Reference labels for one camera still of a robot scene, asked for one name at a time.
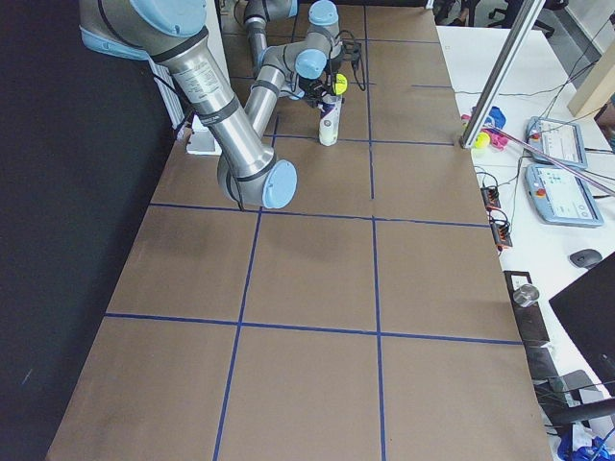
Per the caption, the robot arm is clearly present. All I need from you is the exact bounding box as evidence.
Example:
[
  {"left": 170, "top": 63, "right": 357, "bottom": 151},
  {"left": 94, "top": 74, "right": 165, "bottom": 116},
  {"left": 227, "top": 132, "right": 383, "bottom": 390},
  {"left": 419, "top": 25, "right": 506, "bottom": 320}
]
[
  {"left": 79, "top": 1, "right": 342, "bottom": 209},
  {"left": 244, "top": 1, "right": 338, "bottom": 118}
]

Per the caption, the teach pendant tablet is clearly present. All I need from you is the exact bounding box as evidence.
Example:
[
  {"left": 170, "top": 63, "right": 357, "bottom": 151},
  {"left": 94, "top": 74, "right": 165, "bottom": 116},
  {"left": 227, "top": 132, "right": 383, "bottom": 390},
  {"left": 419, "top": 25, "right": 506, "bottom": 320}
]
[
  {"left": 525, "top": 163, "right": 603, "bottom": 228},
  {"left": 526, "top": 116, "right": 588, "bottom": 170}
]

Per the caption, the white tennis ball can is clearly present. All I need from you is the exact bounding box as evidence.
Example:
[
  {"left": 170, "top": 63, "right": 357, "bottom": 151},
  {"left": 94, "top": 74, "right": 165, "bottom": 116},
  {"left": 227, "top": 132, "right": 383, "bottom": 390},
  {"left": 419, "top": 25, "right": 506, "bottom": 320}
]
[{"left": 318, "top": 95, "right": 342, "bottom": 146}]

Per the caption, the orange black power strip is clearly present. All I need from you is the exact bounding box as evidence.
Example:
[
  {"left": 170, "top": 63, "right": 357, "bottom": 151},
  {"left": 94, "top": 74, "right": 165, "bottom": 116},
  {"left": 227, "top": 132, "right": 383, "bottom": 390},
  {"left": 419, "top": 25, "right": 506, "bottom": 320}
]
[{"left": 480, "top": 185, "right": 512, "bottom": 253}]

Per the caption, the blue and pink cloth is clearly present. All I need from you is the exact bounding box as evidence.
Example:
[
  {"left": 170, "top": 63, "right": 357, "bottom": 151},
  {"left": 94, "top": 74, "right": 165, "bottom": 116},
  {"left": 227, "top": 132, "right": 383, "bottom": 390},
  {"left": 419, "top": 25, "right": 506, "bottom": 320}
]
[{"left": 481, "top": 106, "right": 508, "bottom": 151}]

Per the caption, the near teach pendant tablet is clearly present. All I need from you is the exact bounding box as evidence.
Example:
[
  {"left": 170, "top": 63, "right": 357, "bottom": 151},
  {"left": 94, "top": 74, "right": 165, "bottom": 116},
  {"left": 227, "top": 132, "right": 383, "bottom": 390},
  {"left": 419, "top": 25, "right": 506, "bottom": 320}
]
[{"left": 525, "top": 163, "right": 603, "bottom": 228}]

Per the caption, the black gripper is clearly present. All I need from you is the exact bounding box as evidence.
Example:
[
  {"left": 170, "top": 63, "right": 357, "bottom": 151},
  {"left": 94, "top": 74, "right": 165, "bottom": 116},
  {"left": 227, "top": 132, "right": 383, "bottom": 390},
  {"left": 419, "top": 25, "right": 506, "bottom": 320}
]
[
  {"left": 326, "top": 45, "right": 345, "bottom": 77},
  {"left": 300, "top": 79, "right": 330, "bottom": 109}
]

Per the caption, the far teach pendant tablet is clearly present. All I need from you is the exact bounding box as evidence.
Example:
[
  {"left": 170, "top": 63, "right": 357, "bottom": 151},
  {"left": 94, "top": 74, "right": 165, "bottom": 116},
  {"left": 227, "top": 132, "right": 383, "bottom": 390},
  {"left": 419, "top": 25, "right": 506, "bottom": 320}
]
[{"left": 526, "top": 116, "right": 588, "bottom": 170}]

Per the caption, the aluminium frame post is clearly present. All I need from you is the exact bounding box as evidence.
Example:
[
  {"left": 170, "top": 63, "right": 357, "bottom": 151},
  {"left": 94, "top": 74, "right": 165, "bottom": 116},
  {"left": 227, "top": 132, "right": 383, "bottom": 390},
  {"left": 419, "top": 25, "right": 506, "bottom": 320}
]
[{"left": 459, "top": 0, "right": 545, "bottom": 149}]

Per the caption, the black computer mouse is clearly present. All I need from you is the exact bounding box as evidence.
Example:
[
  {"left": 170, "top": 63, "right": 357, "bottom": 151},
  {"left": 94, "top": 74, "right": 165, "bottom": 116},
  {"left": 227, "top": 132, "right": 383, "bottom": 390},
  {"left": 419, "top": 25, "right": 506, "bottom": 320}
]
[{"left": 569, "top": 249, "right": 603, "bottom": 270}]

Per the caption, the metal cup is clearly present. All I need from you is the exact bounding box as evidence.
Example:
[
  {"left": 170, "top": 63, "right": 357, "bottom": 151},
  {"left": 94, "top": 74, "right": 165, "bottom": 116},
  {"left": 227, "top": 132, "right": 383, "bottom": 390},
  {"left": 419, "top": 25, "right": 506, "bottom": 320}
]
[{"left": 512, "top": 283, "right": 540, "bottom": 307}]

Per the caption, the black monitor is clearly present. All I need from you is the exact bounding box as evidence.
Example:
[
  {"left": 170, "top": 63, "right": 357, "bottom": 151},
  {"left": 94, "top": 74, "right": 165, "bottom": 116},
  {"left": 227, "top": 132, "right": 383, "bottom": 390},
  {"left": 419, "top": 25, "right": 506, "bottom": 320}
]
[{"left": 550, "top": 254, "right": 614, "bottom": 395}]

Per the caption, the spare tennis ball on desk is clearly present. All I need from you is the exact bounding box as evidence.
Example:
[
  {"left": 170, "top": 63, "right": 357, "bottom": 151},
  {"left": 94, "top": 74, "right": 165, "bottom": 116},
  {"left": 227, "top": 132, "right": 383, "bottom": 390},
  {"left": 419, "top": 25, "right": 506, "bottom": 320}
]
[{"left": 473, "top": 132, "right": 491, "bottom": 149}]

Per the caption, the yellow tennis ball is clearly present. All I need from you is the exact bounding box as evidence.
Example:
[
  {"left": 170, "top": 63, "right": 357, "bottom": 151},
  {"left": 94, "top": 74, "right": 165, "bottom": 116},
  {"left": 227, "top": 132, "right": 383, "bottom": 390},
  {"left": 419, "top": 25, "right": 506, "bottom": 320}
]
[{"left": 332, "top": 73, "right": 348, "bottom": 96}]

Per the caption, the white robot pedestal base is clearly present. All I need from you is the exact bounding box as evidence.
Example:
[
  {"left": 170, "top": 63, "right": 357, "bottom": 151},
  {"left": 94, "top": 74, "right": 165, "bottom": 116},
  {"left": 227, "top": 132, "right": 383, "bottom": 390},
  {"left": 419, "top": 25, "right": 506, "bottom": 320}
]
[{"left": 186, "top": 116, "right": 222, "bottom": 157}]

